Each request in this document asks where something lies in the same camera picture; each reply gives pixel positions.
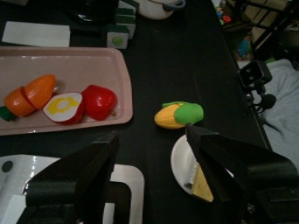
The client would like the orange carrot piece green top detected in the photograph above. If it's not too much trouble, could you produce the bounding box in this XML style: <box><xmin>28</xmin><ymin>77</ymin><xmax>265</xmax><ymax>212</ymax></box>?
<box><xmin>0</xmin><ymin>86</ymin><xmax>38</xmax><ymax>123</ymax></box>

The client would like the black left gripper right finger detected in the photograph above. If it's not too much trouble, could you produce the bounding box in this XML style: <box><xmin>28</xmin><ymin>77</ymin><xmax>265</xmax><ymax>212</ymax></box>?
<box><xmin>184</xmin><ymin>123</ymin><xmax>299</xmax><ymax>224</ymax></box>

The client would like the black camera clamp mount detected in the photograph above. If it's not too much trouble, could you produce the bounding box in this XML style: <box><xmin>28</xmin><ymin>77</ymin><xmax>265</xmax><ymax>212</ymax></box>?
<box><xmin>245</xmin><ymin>82</ymin><xmax>277</xmax><ymax>115</ymax></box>

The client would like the blue plastic item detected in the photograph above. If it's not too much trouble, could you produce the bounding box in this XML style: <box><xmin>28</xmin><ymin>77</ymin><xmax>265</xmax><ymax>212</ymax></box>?
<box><xmin>235</xmin><ymin>36</ymin><xmax>253</xmax><ymax>60</ymax></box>

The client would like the yellow toy corn green husk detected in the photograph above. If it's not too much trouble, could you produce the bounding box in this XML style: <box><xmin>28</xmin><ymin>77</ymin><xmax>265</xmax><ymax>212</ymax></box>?
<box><xmin>153</xmin><ymin>101</ymin><xmax>205</xmax><ymax>130</ymax></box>

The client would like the white round plate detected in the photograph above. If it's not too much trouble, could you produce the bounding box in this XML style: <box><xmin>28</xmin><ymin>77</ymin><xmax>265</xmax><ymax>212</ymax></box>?
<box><xmin>169</xmin><ymin>134</ymin><xmax>236</xmax><ymax>202</ymax></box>

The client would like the black metal chair frame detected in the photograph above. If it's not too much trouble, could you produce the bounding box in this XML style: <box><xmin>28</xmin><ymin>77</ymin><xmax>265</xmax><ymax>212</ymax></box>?
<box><xmin>225</xmin><ymin>0</ymin><xmax>299</xmax><ymax>60</ymax></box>

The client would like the black glossy round pot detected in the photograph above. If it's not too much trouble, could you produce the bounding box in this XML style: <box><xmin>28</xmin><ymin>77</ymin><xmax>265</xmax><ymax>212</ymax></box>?
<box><xmin>62</xmin><ymin>0</ymin><xmax>120</xmax><ymax>26</ymax></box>

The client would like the red toy apple half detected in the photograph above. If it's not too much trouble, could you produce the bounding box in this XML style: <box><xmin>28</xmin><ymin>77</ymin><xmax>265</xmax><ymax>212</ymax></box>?
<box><xmin>80</xmin><ymin>84</ymin><xmax>119</xmax><ymax>122</ymax></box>

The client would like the white rectangular sheet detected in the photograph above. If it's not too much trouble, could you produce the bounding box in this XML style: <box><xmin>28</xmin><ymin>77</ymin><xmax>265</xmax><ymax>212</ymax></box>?
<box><xmin>1</xmin><ymin>20</ymin><xmax>72</xmax><ymax>48</ymax></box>

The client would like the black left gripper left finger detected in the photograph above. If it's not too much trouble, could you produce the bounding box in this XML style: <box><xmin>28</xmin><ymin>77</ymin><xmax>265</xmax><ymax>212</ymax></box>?
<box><xmin>16</xmin><ymin>130</ymin><xmax>121</xmax><ymax>224</ymax></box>

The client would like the white round toy pot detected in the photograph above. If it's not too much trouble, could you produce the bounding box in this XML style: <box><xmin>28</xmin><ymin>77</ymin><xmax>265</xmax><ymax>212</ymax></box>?
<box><xmin>136</xmin><ymin>0</ymin><xmax>187</xmax><ymax>21</ymax></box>

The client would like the yellow toy cheese wedge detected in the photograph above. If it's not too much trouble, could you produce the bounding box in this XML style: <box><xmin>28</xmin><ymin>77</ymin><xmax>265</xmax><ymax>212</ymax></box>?
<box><xmin>181</xmin><ymin>162</ymin><xmax>216</xmax><ymax>203</ymax></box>

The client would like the black table-level camera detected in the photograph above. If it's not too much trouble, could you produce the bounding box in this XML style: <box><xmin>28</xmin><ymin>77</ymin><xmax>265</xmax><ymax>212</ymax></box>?
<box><xmin>237</xmin><ymin>59</ymin><xmax>273</xmax><ymax>88</ymax></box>

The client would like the pink plastic tray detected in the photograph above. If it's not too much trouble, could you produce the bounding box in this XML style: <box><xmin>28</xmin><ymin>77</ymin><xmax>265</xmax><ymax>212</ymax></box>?
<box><xmin>0</xmin><ymin>46</ymin><xmax>135</xmax><ymax>137</ymax></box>

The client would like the grey cloth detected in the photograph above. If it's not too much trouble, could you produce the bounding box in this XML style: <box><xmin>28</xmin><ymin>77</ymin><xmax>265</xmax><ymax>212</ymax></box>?
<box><xmin>237</xmin><ymin>58</ymin><xmax>299</xmax><ymax>173</ymax></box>

